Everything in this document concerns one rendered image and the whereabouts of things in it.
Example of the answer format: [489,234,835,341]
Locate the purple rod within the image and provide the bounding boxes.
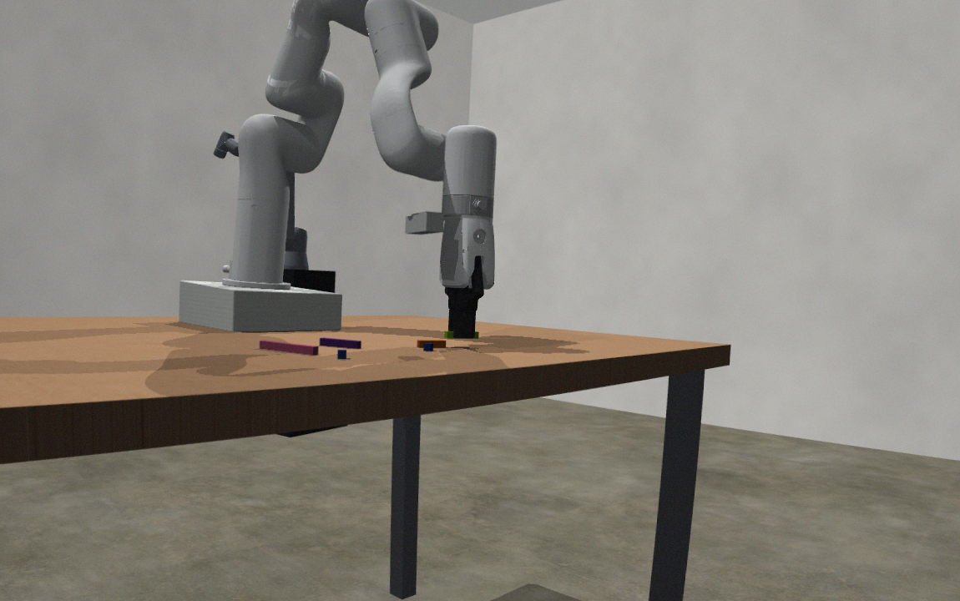
[320,338,361,349]

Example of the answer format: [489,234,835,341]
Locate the pink rod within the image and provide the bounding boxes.
[260,341,318,355]

